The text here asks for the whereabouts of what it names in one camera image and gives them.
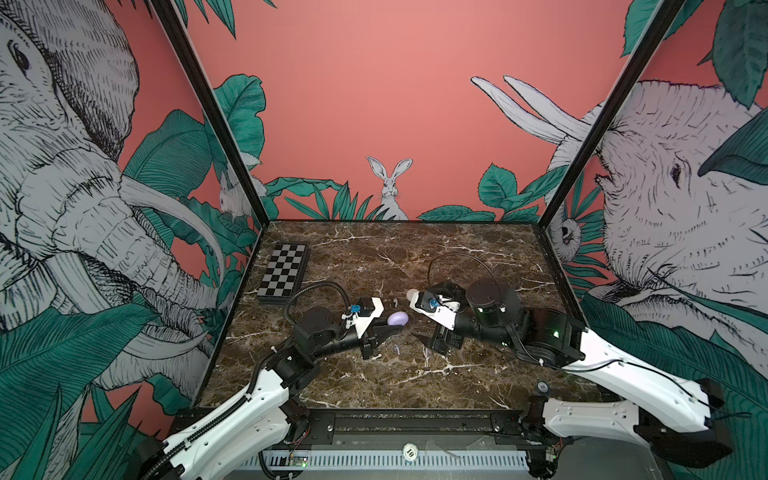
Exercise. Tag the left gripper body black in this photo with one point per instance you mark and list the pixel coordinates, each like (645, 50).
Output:
(366, 344)

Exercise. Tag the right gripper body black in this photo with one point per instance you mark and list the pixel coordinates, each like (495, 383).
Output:
(448, 338)

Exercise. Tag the purple earbud charging case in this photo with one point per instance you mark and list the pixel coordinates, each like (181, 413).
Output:
(398, 318)

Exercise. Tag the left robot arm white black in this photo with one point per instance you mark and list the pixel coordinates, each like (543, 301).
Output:
(265, 412)

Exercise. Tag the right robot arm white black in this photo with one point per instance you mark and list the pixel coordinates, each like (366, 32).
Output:
(680, 420)

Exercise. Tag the black white checkerboard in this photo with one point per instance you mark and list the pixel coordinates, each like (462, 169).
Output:
(284, 273)

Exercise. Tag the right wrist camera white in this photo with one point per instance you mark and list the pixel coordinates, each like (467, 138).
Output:
(436, 307)

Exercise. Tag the poker chip on duct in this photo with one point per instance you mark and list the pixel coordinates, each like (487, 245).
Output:
(410, 452)

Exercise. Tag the black mounting rail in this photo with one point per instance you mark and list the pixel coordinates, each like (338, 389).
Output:
(511, 427)

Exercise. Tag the white slotted cable duct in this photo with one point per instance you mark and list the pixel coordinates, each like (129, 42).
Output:
(390, 460)

